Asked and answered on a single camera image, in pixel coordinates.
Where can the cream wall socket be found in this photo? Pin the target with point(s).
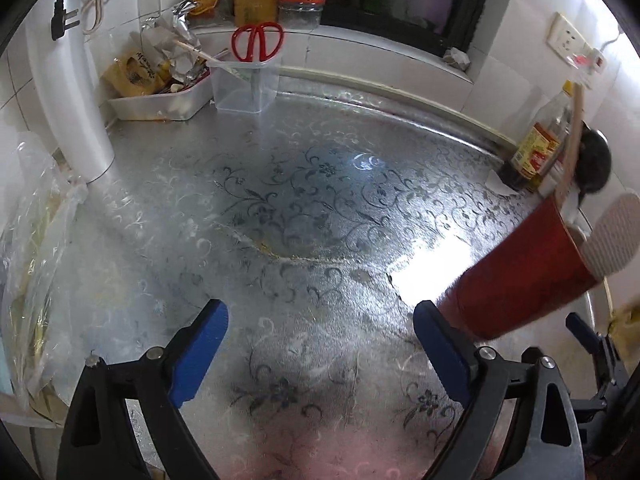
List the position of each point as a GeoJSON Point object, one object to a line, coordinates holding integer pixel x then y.
{"type": "Point", "coordinates": [562, 35]}

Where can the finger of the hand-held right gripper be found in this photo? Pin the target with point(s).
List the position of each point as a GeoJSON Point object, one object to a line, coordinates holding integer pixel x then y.
{"type": "Point", "coordinates": [582, 330]}

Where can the clear plastic container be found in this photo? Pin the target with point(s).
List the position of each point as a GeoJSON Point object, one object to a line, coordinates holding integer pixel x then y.
{"type": "Point", "coordinates": [245, 95]}

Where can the crumpled white tissue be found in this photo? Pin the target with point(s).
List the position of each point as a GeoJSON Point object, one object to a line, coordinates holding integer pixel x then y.
{"type": "Point", "coordinates": [456, 58]}

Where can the white plastic tray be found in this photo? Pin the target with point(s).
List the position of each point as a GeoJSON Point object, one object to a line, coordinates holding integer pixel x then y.
{"type": "Point", "coordinates": [150, 107]}

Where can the white paper scrap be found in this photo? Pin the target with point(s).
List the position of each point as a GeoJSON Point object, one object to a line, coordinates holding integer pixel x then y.
{"type": "Point", "coordinates": [500, 185]}

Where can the green printed chopstick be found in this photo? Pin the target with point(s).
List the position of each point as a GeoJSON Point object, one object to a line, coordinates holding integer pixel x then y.
{"type": "Point", "coordinates": [200, 54]}
{"type": "Point", "coordinates": [222, 53]}

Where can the tan disposable chopstick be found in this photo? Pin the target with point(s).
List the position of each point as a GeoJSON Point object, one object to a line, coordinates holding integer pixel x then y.
{"type": "Point", "coordinates": [572, 150]}

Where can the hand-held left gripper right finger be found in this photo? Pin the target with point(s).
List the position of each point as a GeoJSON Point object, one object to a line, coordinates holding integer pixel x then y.
{"type": "Point", "coordinates": [440, 355]}

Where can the black power plug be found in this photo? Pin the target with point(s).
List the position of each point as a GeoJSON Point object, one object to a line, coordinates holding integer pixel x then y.
{"type": "Point", "coordinates": [62, 20]}

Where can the white pipe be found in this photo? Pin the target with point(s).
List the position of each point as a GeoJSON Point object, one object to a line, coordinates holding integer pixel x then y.
{"type": "Point", "coordinates": [75, 110]}

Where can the clear plastic bag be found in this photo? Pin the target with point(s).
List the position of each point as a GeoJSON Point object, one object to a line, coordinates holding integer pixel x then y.
{"type": "Point", "coordinates": [35, 260]}

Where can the plastic bag yellow contents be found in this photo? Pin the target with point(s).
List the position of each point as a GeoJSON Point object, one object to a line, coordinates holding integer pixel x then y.
{"type": "Point", "coordinates": [625, 320]}

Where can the white plug red switch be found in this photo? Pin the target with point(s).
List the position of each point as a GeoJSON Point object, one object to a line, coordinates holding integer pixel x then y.
{"type": "Point", "coordinates": [592, 62]}

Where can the vinegar bottle yellow cap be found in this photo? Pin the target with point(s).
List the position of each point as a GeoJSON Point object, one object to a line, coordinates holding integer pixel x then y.
{"type": "Point", "coordinates": [537, 150]}

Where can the black pan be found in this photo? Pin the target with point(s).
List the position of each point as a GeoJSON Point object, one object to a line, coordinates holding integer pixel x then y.
{"type": "Point", "coordinates": [595, 160]}

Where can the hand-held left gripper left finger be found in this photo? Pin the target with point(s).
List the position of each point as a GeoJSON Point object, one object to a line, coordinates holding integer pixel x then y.
{"type": "Point", "coordinates": [200, 350]}

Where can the red metal cup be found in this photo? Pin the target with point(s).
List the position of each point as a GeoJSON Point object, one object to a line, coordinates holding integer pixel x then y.
{"type": "Point", "coordinates": [515, 280]}

